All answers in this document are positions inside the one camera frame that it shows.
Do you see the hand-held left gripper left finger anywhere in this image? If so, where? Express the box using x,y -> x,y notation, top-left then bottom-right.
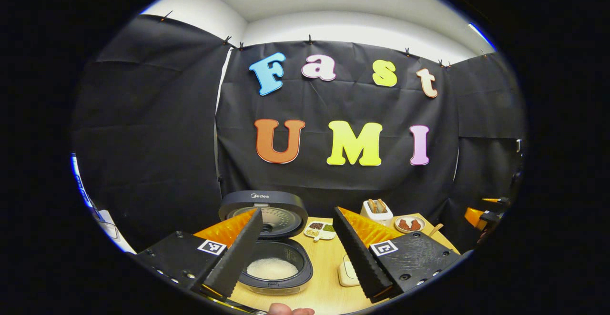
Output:
135,208 -> 264,299

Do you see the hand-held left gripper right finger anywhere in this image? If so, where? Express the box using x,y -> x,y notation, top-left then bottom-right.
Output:
333,206 -> 463,304

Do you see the clear rice container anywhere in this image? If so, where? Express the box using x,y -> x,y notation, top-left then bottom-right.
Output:
337,254 -> 361,287

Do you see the white rice heap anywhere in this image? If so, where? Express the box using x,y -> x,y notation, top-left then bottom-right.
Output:
246,257 -> 299,280

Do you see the dark grey rice cooker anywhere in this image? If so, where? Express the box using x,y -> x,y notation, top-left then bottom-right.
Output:
218,190 -> 314,295

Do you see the white toaster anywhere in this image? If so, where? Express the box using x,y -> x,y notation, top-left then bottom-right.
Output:
361,199 -> 394,227

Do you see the white divided bean dish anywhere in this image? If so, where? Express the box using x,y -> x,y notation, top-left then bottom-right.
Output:
304,221 -> 336,242

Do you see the small plate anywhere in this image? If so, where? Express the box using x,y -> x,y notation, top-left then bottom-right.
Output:
395,215 -> 426,234

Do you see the black backdrop cloth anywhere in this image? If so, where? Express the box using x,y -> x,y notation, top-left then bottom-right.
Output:
71,14 -> 527,254

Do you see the ceiling light panel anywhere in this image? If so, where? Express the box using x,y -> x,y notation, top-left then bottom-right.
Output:
468,23 -> 496,51

